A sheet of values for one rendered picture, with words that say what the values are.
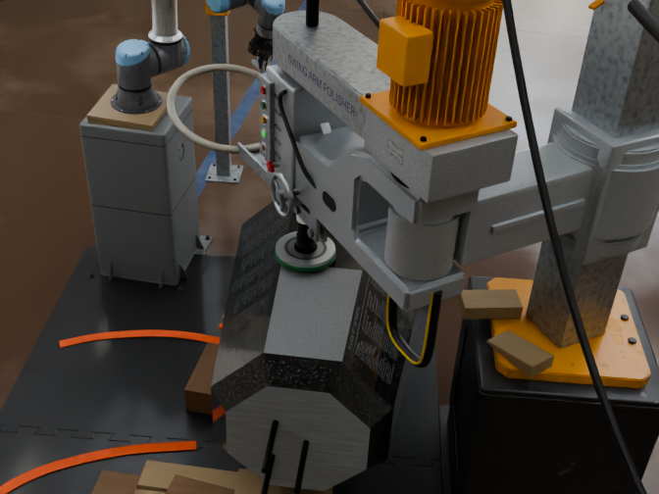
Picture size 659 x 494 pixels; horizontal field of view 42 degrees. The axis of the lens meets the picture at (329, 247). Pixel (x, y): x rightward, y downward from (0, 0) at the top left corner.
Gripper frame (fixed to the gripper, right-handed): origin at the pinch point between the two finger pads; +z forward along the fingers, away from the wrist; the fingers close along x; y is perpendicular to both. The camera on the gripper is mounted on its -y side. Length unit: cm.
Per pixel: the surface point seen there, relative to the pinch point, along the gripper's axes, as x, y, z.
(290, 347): 102, -84, -11
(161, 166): 29, 25, 57
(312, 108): 57, -49, -60
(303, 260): 66, -66, -3
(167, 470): 135, -68, 55
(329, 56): 60, -51, -85
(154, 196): 34, 24, 74
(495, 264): -70, -121, 101
